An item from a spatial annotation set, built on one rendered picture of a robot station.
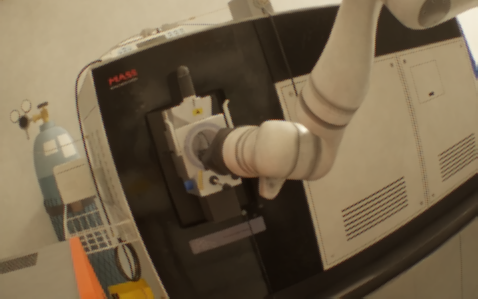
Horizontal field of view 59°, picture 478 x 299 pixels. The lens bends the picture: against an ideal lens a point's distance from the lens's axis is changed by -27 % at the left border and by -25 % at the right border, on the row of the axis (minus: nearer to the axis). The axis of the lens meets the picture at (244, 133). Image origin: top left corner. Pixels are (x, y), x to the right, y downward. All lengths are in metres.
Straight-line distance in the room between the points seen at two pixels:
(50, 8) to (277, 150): 1.81
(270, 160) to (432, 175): 0.90
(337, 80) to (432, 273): 1.00
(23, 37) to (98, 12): 0.43
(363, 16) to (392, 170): 0.85
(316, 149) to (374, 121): 0.67
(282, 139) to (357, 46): 0.17
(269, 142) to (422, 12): 0.30
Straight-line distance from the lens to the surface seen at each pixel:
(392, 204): 1.39
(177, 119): 1.07
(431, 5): 0.50
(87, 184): 1.40
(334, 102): 0.60
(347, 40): 0.57
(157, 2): 2.37
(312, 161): 0.68
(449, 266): 1.55
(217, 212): 1.09
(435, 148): 1.50
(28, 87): 2.26
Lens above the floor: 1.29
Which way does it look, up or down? 5 degrees down
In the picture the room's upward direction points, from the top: 17 degrees counter-clockwise
